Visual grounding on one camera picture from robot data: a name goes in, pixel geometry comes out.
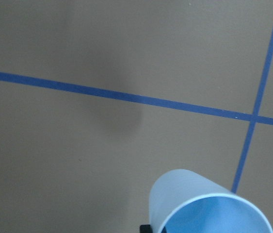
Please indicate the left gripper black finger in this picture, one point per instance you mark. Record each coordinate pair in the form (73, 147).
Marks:
(145, 228)

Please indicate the blue cup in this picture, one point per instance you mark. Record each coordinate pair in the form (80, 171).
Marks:
(182, 201)

